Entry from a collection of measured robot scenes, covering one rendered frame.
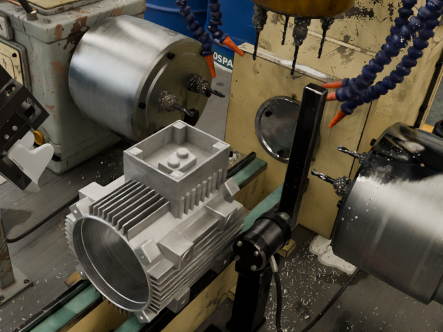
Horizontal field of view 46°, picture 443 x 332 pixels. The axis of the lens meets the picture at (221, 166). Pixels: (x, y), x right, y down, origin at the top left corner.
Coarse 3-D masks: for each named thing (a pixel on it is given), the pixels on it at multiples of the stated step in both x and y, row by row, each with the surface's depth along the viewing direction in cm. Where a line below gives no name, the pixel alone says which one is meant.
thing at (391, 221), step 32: (416, 128) 83; (384, 160) 77; (416, 160) 76; (352, 192) 77; (384, 192) 75; (416, 192) 74; (352, 224) 78; (384, 224) 75; (416, 224) 73; (352, 256) 82; (384, 256) 77; (416, 256) 74; (416, 288) 77
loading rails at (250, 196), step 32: (256, 160) 114; (256, 192) 116; (192, 288) 82; (224, 288) 94; (32, 320) 75; (64, 320) 76; (96, 320) 83; (128, 320) 77; (160, 320) 77; (192, 320) 88
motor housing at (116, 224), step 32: (128, 192) 72; (96, 224) 79; (128, 224) 67; (160, 224) 71; (192, 224) 74; (96, 256) 80; (128, 256) 83; (160, 256) 70; (96, 288) 78; (128, 288) 79; (160, 288) 68
